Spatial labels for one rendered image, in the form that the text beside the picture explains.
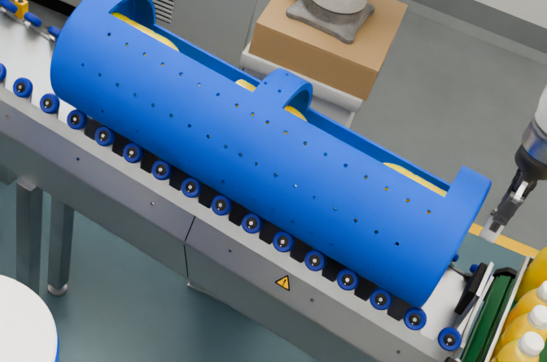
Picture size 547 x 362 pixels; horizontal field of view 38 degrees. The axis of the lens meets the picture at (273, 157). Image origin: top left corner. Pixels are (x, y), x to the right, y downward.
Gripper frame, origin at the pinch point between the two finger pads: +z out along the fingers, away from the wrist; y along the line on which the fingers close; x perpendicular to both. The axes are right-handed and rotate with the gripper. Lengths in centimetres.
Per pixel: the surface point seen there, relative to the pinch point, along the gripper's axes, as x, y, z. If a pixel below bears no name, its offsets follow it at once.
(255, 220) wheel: 41.1, -12.2, 19.0
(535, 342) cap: -15.4, -14.0, 7.0
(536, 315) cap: -14.0, -8.1, 6.9
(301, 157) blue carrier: 36.4, -12.1, -2.7
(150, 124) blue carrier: 66, -16, 6
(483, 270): -3.0, 0.5, 11.8
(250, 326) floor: 44, 32, 116
